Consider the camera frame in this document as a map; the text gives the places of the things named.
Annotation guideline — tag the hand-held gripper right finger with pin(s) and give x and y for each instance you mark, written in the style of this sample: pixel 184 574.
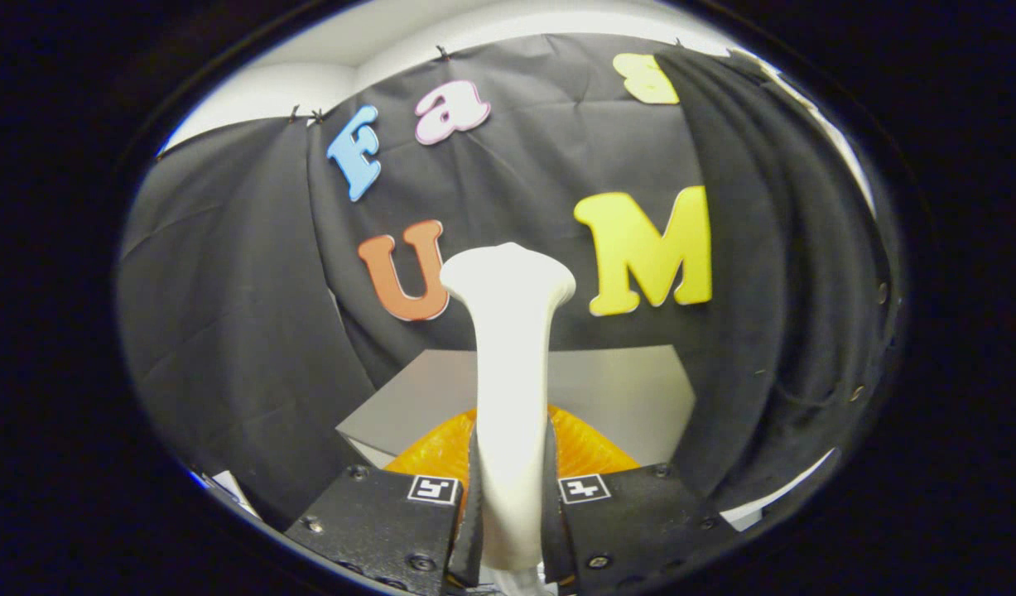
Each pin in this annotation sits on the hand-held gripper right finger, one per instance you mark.
pixel 555 538

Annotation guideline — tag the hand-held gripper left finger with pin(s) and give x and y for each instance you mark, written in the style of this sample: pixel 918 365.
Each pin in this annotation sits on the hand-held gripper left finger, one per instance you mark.
pixel 472 538

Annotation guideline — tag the white garment steamer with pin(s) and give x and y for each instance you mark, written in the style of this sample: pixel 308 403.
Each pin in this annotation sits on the white garment steamer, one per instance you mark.
pixel 512 372

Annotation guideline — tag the black blazer jacket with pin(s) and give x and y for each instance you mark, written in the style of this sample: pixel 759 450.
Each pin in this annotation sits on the black blazer jacket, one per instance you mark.
pixel 772 290

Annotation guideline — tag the white cabinet grey top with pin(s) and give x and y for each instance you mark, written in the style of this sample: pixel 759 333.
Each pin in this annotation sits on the white cabinet grey top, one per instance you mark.
pixel 623 397

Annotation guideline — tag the black backdrop cloth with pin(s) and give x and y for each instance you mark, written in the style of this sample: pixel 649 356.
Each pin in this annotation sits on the black backdrop cloth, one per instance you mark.
pixel 226 290

